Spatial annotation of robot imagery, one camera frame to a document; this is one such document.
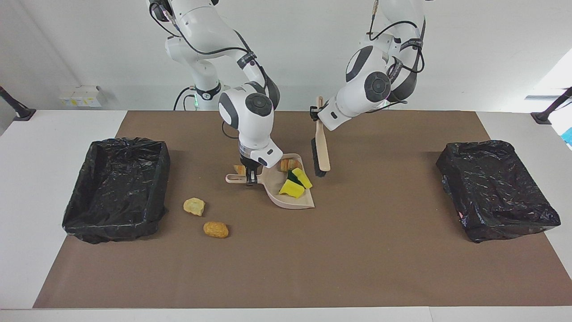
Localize pink plastic dustpan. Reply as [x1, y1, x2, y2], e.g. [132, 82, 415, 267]
[225, 153, 315, 210]

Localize yellow notched sponge piece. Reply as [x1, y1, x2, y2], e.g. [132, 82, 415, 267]
[278, 179, 306, 199]

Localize pink hand brush black bristles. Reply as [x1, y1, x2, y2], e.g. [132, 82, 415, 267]
[311, 96, 331, 177]

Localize bin lined with black bag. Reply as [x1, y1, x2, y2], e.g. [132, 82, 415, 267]
[62, 137, 171, 245]
[436, 140, 562, 244]

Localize golden brown nugget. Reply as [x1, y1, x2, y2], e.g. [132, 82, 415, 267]
[203, 221, 229, 239]

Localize pale yellow crumpled food piece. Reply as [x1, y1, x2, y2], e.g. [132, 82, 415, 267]
[183, 197, 206, 217]

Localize brown table mat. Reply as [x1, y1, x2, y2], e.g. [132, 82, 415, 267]
[33, 110, 572, 309]

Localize white box with yellow labels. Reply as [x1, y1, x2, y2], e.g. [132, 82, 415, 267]
[59, 85, 107, 107]

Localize black stand leg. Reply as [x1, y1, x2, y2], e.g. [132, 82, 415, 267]
[530, 87, 572, 125]
[0, 85, 37, 122]

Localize black right base cable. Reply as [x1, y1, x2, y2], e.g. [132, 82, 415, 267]
[173, 86, 197, 111]

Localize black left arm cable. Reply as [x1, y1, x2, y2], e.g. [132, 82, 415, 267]
[366, 0, 425, 112]

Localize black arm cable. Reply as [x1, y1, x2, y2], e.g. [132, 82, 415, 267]
[149, 0, 271, 139]
[366, 0, 425, 112]

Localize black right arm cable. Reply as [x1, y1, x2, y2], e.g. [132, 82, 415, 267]
[149, 0, 271, 139]

